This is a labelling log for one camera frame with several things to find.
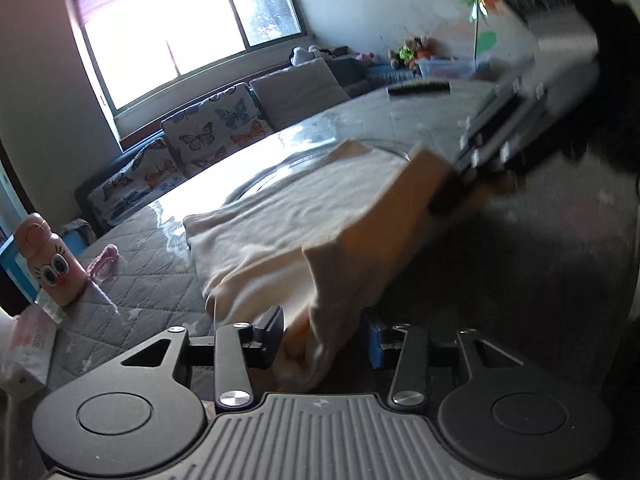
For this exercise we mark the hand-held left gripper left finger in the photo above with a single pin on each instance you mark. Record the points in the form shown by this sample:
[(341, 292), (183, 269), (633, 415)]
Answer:
[(272, 337)]

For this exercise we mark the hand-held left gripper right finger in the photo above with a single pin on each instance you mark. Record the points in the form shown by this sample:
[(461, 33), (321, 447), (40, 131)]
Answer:
[(376, 342)]

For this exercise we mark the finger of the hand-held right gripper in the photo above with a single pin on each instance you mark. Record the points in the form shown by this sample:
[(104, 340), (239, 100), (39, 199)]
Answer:
[(447, 197), (500, 110)]

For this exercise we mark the cream garment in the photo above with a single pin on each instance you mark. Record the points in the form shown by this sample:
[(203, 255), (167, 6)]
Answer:
[(300, 210)]

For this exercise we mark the clear plastic storage box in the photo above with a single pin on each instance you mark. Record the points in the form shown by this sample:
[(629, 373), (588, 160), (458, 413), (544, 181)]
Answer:
[(450, 67)]

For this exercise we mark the black remote control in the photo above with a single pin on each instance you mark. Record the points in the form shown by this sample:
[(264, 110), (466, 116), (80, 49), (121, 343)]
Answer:
[(420, 88)]

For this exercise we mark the quilted grey table cover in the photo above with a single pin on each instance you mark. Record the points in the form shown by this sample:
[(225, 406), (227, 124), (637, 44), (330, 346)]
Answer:
[(500, 280)]

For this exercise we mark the green plush toy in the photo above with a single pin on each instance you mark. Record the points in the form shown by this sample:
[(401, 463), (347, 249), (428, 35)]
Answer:
[(404, 52)]

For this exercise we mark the plain beige cushion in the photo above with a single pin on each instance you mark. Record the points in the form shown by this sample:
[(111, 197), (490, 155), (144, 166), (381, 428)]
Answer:
[(300, 92)]

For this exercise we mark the white plush toy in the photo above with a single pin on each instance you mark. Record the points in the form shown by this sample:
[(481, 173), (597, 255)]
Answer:
[(302, 55)]

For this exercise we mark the butterfly print cushion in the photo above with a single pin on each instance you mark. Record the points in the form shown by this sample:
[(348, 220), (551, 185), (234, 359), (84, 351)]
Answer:
[(135, 185), (215, 127)]

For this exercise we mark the blue cloth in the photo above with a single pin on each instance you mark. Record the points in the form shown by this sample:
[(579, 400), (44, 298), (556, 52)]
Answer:
[(77, 232)]

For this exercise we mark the dark blue sofa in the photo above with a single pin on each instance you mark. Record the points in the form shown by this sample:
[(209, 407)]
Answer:
[(90, 190)]

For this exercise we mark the pink cartoon bottle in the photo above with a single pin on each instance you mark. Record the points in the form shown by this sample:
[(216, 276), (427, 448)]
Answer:
[(50, 260)]

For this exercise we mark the white tissue pack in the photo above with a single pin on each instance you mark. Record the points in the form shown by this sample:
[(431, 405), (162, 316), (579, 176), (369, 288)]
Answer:
[(25, 350)]

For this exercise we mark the window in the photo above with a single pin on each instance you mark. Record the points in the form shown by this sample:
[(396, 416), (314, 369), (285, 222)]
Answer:
[(190, 25)]

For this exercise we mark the pinwheel wall sticker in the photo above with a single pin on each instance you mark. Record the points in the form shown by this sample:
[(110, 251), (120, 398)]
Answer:
[(482, 0)]

